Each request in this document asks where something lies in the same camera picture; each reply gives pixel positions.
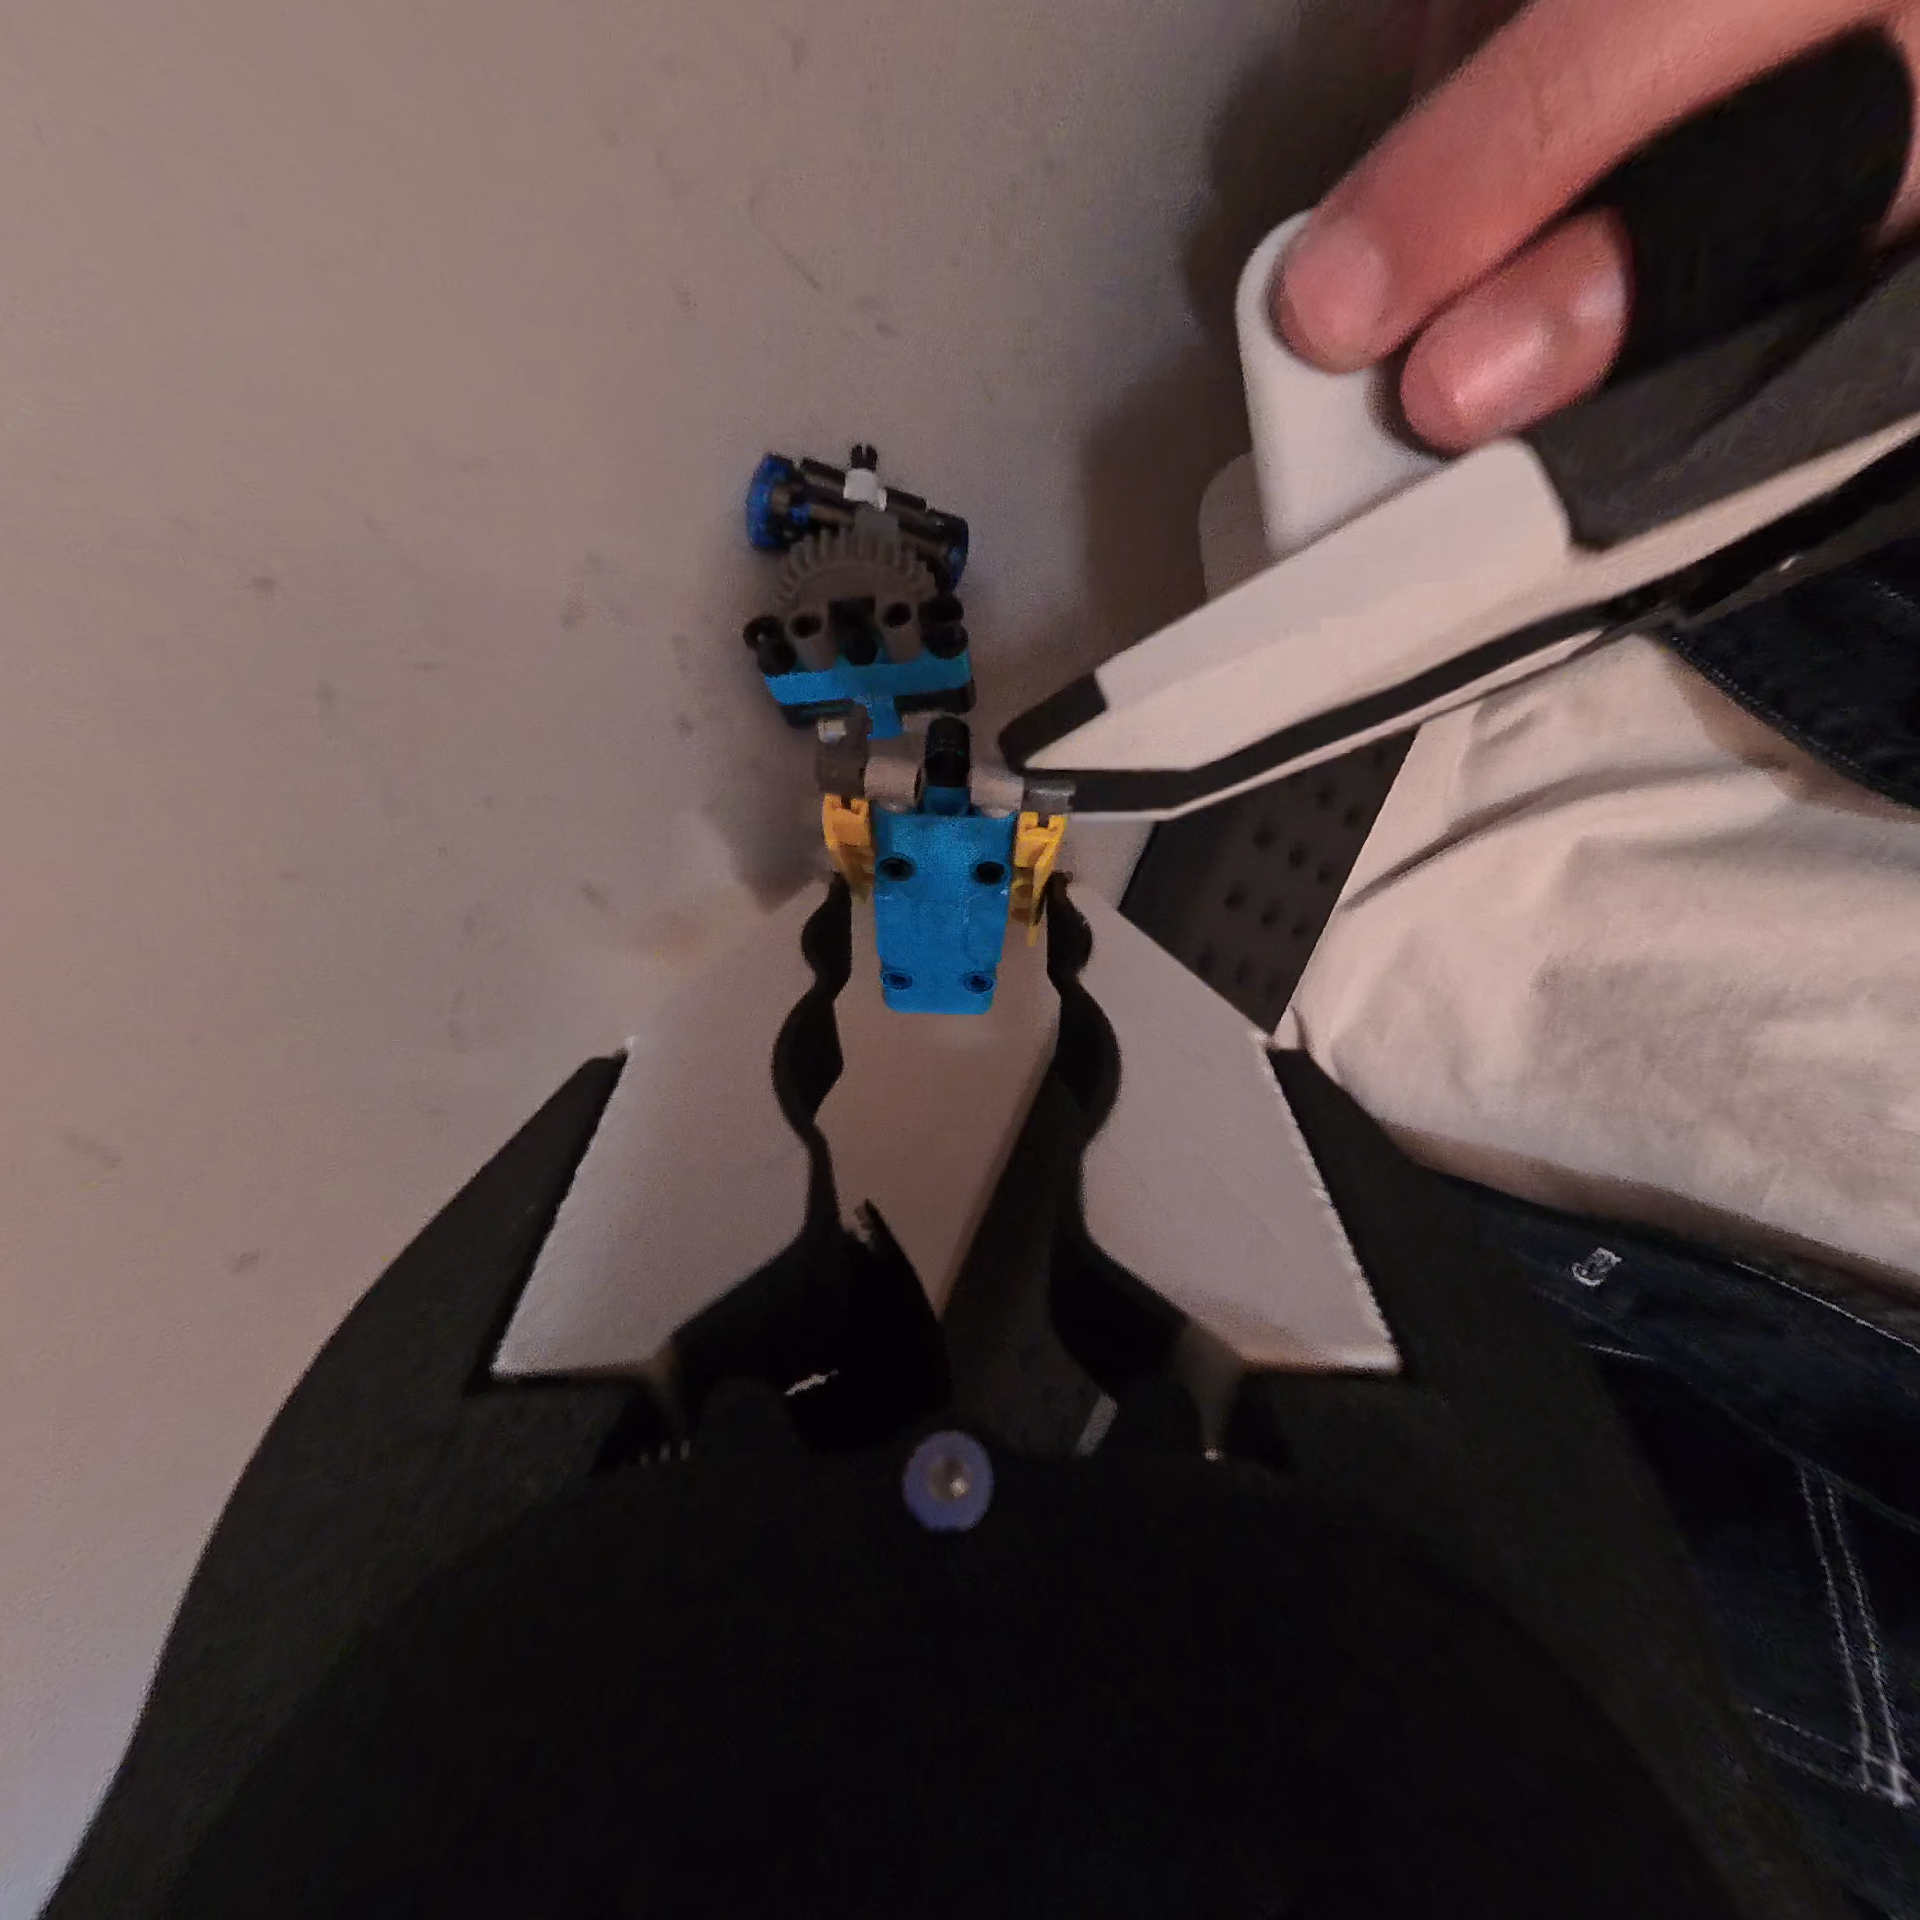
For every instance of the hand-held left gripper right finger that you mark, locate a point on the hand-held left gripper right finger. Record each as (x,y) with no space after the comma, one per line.
(1246,1200)

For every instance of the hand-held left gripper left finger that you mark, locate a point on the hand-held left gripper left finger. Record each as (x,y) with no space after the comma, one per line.
(676,1200)

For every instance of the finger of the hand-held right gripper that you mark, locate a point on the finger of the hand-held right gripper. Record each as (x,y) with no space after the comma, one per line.
(1412,615)

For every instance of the blue yellow brick assembly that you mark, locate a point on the blue yellow brick assembly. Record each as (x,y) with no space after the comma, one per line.
(946,902)

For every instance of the blue beam with black pins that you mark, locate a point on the blue beam with black pins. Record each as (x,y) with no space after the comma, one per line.
(864,684)

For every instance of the black grey gear assembly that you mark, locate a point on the black grey gear assembly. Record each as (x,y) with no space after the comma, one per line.
(855,539)

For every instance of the grey desk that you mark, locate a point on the grey desk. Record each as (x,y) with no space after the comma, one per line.
(362,602)

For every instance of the person's right hand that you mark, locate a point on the person's right hand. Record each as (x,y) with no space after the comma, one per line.
(1562,152)

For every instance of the person's light trousers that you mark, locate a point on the person's light trousers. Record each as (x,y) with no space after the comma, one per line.
(1650,960)

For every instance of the person's denim jacket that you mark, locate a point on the person's denim jacket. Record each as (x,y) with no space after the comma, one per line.
(1773,1561)

